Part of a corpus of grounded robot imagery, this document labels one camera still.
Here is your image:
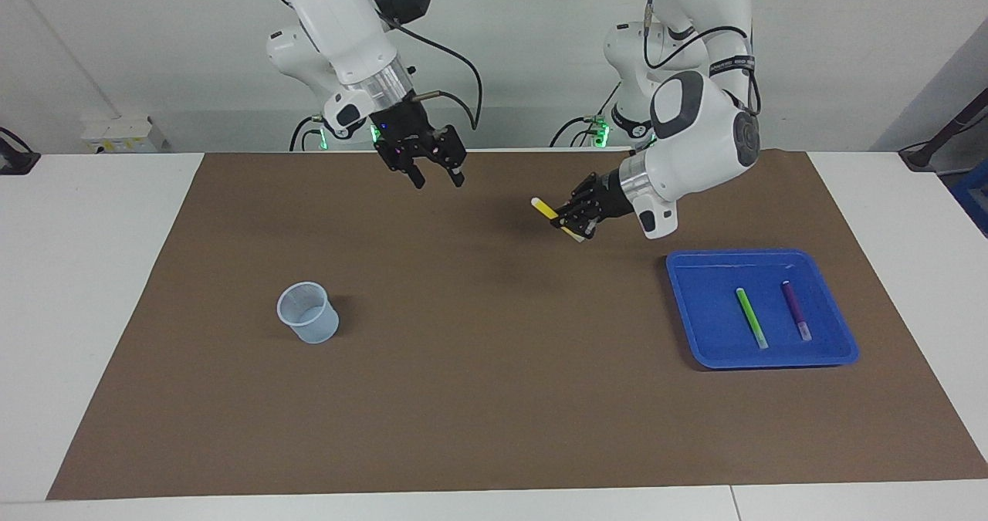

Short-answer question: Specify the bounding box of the white wall socket box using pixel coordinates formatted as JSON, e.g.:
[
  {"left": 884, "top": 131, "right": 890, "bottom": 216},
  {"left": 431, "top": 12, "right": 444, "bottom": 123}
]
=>
[{"left": 81, "top": 116, "right": 167, "bottom": 154}]

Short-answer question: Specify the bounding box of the green pen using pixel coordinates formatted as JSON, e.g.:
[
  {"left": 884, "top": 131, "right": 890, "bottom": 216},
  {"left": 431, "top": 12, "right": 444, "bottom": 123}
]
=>
[{"left": 735, "top": 287, "right": 770, "bottom": 350}]

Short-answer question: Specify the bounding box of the black camera stand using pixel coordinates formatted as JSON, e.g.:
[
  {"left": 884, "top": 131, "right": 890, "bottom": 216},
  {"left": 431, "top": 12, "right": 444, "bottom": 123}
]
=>
[{"left": 899, "top": 87, "right": 988, "bottom": 172}]

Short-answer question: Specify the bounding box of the brown table mat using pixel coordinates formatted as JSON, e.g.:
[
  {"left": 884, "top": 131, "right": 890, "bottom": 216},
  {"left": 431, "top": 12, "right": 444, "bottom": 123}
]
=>
[{"left": 46, "top": 149, "right": 988, "bottom": 500}]

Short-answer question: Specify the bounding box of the blue crate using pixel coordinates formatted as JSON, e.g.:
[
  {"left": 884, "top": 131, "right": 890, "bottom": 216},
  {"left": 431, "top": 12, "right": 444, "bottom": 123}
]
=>
[{"left": 948, "top": 158, "right": 988, "bottom": 238}]

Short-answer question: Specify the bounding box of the translucent plastic cup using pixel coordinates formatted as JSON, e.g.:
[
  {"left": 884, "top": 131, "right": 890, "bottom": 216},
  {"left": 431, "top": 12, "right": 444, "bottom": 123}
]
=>
[{"left": 276, "top": 281, "right": 340, "bottom": 345}]

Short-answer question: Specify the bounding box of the black clamp mount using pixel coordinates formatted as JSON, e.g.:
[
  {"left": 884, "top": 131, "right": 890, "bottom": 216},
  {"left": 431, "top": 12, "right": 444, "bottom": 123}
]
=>
[{"left": 0, "top": 127, "right": 41, "bottom": 175}]

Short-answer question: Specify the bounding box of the yellow pen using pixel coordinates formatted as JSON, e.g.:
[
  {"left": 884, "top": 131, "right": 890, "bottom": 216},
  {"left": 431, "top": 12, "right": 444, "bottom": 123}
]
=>
[{"left": 531, "top": 197, "right": 587, "bottom": 242}]

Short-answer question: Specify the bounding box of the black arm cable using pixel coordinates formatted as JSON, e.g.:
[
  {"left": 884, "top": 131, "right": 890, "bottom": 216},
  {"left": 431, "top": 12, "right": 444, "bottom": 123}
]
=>
[
  {"left": 377, "top": 8, "right": 485, "bottom": 132},
  {"left": 643, "top": 0, "right": 763, "bottom": 117}
]

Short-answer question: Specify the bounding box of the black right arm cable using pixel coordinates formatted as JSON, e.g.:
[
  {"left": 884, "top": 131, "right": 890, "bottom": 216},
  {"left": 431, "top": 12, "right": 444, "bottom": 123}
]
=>
[{"left": 377, "top": 8, "right": 485, "bottom": 132}]

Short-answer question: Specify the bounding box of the black base power cable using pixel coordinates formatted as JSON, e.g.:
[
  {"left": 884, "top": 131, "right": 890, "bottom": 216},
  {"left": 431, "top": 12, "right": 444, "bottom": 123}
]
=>
[
  {"left": 289, "top": 116, "right": 325, "bottom": 151},
  {"left": 550, "top": 80, "right": 622, "bottom": 149}
]

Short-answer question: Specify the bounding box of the purple pen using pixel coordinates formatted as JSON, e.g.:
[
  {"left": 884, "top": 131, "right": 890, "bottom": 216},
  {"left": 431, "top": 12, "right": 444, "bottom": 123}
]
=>
[{"left": 781, "top": 279, "right": 813, "bottom": 342}]

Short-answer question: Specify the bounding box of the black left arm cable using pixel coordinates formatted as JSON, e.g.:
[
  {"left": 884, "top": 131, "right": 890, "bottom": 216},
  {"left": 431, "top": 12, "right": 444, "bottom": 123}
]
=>
[{"left": 643, "top": 0, "right": 763, "bottom": 117}]

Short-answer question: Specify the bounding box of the blue plastic tray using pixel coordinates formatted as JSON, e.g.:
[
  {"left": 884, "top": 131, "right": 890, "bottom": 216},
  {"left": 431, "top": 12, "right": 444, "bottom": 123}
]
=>
[{"left": 665, "top": 249, "right": 860, "bottom": 370}]

